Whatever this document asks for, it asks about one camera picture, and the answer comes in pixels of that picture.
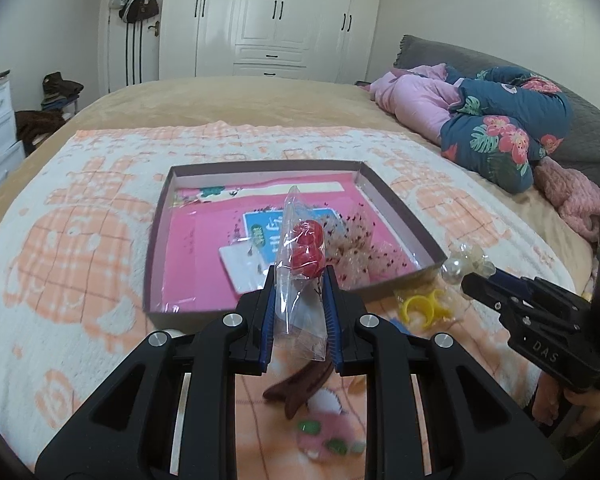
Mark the pink fluffy hair clip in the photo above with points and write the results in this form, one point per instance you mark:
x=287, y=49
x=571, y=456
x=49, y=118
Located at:
x=325, y=435

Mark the white and orange plaid blanket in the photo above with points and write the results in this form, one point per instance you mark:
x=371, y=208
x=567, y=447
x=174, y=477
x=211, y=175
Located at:
x=80, y=260

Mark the white door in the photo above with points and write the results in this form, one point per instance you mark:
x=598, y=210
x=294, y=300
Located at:
x=150, y=50

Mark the person's right hand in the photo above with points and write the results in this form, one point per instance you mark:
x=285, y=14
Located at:
x=587, y=410

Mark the folded brown clothes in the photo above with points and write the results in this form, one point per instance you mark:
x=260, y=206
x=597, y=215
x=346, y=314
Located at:
x=62, y=85

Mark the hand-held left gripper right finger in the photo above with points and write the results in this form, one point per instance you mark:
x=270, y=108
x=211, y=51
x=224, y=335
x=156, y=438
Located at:
x=331, y=320

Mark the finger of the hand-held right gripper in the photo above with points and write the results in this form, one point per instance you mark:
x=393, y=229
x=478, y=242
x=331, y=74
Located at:
x=482, y=290
x=512, y=278

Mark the shallow cardboard box pink lining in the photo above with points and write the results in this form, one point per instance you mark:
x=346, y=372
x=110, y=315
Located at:
x=205, y=260

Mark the bed with beige bedspread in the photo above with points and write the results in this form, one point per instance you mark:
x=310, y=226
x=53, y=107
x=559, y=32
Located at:
x=280, y=100

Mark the blue floral quilt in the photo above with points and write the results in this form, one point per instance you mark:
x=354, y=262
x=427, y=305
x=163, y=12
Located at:
x=500, y=125

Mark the small blue accessory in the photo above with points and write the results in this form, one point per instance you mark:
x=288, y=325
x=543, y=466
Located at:
x=397, y=326

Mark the clear bag of red beads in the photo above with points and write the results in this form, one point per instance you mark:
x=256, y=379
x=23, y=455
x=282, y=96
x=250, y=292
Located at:
x=306, y=250

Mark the pink knitted blanket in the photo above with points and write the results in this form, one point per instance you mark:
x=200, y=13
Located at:
x=570, y=190

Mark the grey quilted headboard cushion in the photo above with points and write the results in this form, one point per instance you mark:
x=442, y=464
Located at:
x=590, y=130

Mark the white wardrobe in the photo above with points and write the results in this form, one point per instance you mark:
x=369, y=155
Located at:
x=280, y=10

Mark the small dark device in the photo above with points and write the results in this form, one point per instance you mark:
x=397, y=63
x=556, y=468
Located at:
x=363, y=84

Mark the speckled clear plastic bag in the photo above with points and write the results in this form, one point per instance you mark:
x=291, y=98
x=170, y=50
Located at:
x=360, y=255

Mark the brown hair claw clip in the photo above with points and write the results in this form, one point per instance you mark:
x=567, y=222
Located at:
x=295, y=385

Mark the pink quilted jacket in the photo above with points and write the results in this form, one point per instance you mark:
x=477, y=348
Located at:
x=420, y=100

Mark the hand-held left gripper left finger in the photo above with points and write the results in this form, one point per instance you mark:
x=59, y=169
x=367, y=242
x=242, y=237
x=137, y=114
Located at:
x=267, y=320

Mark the white card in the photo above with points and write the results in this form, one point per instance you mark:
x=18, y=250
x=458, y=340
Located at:
x=242, y=267

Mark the dark brown coat pile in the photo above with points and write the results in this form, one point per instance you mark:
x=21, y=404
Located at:
x=37, y=127

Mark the blue printed card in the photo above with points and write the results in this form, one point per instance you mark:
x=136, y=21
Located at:
x=260, y=225

